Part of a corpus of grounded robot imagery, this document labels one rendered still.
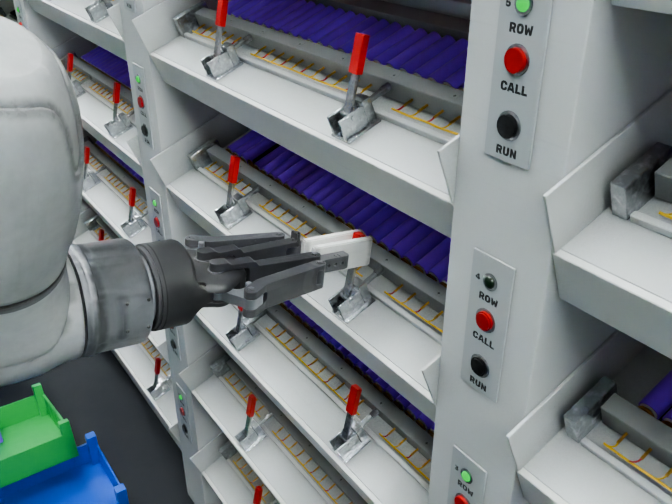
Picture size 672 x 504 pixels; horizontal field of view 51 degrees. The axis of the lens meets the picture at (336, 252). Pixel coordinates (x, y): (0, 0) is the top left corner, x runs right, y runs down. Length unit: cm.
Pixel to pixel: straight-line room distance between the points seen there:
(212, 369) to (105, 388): 67
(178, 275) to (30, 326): 13
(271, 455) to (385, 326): 48
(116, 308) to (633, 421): 40
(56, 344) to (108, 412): 128
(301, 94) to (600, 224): 37
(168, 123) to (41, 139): 68
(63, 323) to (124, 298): 5
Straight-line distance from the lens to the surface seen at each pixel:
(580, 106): 46
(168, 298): 59
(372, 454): 86
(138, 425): 178
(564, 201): 47
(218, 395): 127
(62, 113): 42
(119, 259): 57
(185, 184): 108
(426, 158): 60
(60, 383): 196
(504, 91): 49
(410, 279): 73
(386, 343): 71
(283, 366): 99
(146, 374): 167
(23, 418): 187
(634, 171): 50
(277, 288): 61
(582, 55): 45
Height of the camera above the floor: 115
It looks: 28 degrees down
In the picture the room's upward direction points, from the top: straight up
